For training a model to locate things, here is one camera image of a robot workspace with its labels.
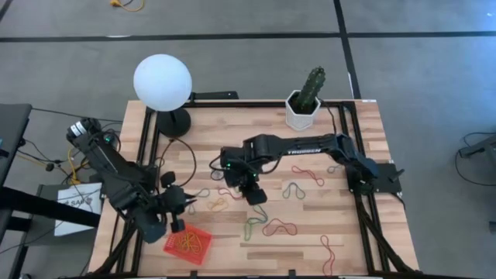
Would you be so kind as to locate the black aluminium table frame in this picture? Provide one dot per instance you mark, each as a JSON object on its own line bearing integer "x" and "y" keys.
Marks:
{"x": 252, "y": 104}

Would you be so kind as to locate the black beam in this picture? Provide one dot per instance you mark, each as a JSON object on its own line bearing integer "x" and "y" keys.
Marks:
{"x": 38, "y": 205}

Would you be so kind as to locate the white plant pot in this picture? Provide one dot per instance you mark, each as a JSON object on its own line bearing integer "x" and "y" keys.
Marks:
{"x": 300, "y": 120}

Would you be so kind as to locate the yellow rubber band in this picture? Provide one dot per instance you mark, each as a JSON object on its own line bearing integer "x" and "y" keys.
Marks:
{"x": 217, "y": 204}
{"x": 182, "y": 244}
{"x": 197, "y": 244}

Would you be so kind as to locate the white globe lamp black base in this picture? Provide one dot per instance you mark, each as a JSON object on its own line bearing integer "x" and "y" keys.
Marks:
{"x": 162, "y": 81}

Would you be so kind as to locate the white paper sheet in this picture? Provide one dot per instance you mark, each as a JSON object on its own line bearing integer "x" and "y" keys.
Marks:
{"x": 77, "y": 217}

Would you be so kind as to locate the green rubber band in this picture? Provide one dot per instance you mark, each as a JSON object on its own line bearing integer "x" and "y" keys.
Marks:
{"x": 245, "y": 232}

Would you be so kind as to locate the red mesh bin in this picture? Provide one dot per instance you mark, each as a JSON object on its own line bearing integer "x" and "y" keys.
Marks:
{"x": 205, "y": 252}

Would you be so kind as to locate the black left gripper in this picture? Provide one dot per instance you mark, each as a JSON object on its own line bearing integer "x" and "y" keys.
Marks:
{"x": 174, "y": 201}

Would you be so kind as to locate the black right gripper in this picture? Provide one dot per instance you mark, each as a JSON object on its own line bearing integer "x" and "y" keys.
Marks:
{"x": 242, "y": 178}

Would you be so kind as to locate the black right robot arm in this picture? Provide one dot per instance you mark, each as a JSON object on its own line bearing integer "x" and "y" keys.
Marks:
{"x": 302, "y": 145}

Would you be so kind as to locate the black bar device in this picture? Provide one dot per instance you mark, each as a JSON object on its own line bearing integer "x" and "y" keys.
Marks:
{"x": 217, "y": 95}

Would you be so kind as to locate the green cactus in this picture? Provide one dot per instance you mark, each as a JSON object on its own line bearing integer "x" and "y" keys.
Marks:
{"x": 312, "y": 87}

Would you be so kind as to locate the grey stand leg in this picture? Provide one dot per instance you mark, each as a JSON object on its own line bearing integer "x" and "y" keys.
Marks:
{"x": 482, "y": 146}

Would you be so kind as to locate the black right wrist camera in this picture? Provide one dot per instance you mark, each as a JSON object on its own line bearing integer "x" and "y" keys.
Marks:
{"x": 255, "y": 197}

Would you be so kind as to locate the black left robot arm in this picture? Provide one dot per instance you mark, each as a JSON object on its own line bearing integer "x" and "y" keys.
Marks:
{"x": 116, "y": 174}

